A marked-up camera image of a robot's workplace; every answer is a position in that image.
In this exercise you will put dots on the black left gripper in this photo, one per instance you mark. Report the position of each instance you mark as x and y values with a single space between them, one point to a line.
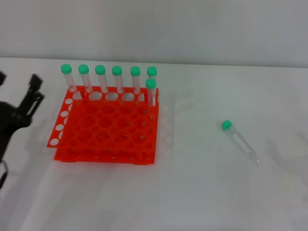
9 120

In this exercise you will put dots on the orange test tube rack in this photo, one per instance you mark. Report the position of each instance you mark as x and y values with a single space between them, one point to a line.
125 130

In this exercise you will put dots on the green-capped clear test tube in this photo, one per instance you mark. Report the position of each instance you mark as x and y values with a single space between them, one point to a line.
117 70
83 69
150 83
66 69
100 70
135 71
152 71
226 125

